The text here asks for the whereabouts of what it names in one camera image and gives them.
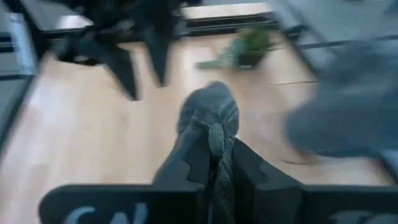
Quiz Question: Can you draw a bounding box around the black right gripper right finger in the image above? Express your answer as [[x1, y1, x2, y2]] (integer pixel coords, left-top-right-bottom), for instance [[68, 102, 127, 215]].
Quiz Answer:
[[231, 138, 305, 224]]

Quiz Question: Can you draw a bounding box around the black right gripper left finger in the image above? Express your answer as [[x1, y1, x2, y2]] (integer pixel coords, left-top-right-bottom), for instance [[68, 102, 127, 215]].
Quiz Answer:
[[152, 126, 217, 224]]

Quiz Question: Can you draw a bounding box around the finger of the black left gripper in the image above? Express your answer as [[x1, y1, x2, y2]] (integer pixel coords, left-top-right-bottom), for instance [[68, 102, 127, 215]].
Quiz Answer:
[[101, 40, 140, 102], [139, 26, 171, 88]]

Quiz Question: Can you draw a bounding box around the dark grey baseball cap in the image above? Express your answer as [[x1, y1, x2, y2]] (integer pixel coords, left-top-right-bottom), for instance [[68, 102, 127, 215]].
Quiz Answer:
[[176, 80, 240, 224]]

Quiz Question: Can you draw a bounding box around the green potted plant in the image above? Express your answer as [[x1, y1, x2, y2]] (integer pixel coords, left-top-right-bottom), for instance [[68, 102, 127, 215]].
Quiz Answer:
[[195, 26, 273, 71]]

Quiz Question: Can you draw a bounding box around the blue-grey denim baseball cap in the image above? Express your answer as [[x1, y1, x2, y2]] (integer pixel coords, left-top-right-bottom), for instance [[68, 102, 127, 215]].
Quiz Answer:
[[285, 40, 398, 178]]

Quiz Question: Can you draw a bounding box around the black table frame rail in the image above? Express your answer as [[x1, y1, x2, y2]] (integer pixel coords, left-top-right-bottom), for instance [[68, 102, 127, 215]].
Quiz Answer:
[[183, 12, 278, 37]]

